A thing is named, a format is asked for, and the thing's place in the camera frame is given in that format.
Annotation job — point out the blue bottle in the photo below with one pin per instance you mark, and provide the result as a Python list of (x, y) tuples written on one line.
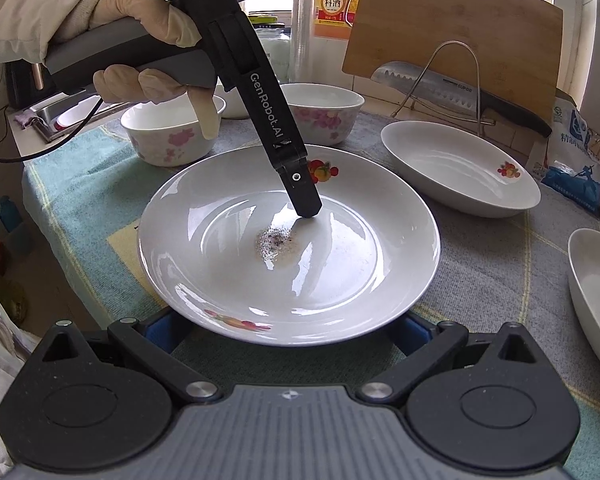
[(10, 215)]

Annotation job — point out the person's left forearm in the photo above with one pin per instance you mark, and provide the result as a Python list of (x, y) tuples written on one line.
[(25, 5)]

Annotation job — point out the black appliance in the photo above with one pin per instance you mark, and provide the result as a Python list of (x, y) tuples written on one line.
[(20, 85)]

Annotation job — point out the glass jar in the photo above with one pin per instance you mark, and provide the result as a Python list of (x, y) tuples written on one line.
[(275, 55)]

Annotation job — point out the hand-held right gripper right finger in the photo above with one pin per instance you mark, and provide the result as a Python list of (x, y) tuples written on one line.
[(409, 334)]

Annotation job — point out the stainless steel tray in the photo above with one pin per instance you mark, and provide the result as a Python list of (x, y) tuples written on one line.
[(50, 120)]

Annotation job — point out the blue white salt bag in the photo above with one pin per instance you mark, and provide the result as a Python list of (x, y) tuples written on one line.
[(570, 170)]

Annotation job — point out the checked grey teal cloth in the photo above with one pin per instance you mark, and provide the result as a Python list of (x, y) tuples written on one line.
[(80, 200)]

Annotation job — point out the white fruit-print round plate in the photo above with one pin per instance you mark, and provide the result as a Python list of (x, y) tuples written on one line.
[(205, 240)]

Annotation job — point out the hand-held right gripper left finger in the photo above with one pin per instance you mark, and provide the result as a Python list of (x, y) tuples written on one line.
[(160, 334)]

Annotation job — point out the plastic wrap roll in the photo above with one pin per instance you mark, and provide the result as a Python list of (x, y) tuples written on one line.
[(302, 35)]

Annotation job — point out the orange cooking wine bottle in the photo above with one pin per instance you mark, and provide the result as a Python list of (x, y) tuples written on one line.
[(332, 5)]

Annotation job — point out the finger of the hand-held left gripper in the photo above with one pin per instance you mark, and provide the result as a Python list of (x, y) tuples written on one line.
[(305, 195)]

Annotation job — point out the person's left hand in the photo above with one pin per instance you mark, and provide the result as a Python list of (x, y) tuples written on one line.
[(150, 10)]

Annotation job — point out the white fruit-print oval dish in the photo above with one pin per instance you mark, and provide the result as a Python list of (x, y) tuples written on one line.
[(445, 165)]

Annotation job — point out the yellow plastic bag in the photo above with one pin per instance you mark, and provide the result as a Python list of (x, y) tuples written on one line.
[(7, 300)]

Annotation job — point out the pink rag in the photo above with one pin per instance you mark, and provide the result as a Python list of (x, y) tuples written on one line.
[(26, 117)]

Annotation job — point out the bamboo cutting board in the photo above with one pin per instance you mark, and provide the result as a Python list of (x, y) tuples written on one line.
[(455, 10)]

